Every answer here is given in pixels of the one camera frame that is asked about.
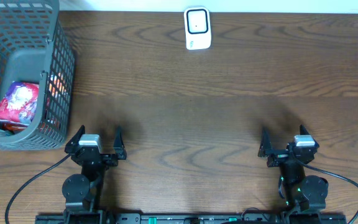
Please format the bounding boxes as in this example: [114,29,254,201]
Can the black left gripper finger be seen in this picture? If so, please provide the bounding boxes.
[113,126,127,160]
[65,125,85,154]

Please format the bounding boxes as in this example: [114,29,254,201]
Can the red snack bar wrapper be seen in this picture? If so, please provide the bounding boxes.
[3,123,27,134]

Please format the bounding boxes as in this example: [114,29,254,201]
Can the red purple pad packet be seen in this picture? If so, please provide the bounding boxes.
[0,82,39,126]

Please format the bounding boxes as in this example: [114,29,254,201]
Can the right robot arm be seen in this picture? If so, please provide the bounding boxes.
[258,125,328,223]

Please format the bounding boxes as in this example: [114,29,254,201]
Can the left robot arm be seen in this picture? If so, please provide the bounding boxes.
[62,126,127,223]

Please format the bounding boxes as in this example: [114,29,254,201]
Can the white barcode scanner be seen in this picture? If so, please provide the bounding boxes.
[183,7,212,50]

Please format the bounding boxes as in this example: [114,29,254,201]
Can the grey plastic mesh basket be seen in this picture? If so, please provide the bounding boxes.
[0,0,75,151]

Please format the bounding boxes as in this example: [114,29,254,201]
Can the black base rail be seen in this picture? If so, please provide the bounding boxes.
[35,213,346,224]

